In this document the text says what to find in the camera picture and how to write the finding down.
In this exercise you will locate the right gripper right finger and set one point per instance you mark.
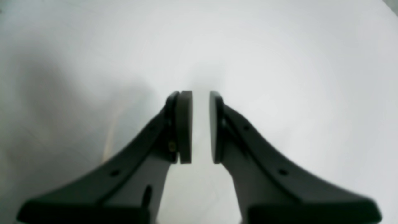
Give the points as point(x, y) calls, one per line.
point(270, 188)

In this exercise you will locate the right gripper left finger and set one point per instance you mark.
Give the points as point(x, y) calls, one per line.
point(127, 189)

